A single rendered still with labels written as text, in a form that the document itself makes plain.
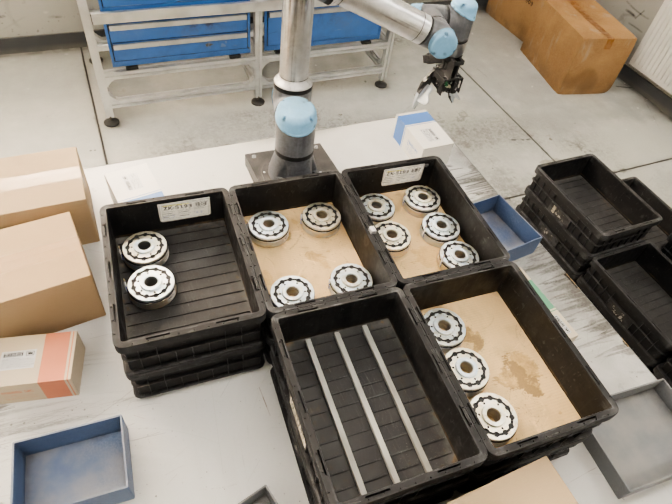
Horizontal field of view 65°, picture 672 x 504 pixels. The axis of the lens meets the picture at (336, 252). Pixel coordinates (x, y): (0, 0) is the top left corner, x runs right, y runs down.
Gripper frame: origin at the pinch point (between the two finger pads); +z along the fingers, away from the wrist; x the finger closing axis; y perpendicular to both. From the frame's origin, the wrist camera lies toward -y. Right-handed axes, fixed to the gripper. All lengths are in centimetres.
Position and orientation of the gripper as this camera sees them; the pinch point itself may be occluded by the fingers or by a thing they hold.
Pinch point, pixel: (431, 105)
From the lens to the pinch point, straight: 184.3
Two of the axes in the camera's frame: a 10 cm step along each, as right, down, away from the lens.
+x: 9.1, -2.3, 3.3
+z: -1.1, 6.5, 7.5
